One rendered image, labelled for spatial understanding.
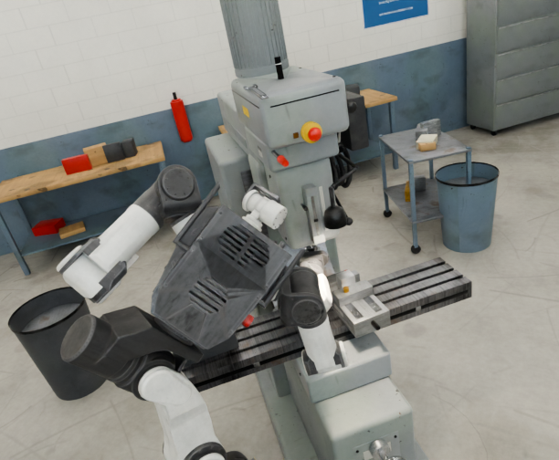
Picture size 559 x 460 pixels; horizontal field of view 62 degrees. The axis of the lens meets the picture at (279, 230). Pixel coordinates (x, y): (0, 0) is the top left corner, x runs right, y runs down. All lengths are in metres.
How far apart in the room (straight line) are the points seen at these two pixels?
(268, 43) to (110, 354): 1.12
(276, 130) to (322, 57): 4.78
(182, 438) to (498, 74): 5.88
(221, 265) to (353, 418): 0.95
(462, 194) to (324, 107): 2.54
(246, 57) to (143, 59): 4.05
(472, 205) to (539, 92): 3.43
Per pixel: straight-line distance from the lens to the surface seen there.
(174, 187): 1.13
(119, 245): 1.12
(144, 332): 1.12
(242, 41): 1.71
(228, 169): 1.96
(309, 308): 1.18
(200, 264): 1.04
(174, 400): 1.23
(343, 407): 1.84
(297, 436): 2.50
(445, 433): 2.72
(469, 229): 3.96
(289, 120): 1.35
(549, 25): 6.95
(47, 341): 3.24
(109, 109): 5.77
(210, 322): 1.08
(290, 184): 1.54
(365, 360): 1.83
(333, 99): 1.39
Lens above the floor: 2.12
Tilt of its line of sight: 26 degrees down
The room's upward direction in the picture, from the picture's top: 12 degrees counter-clockwise
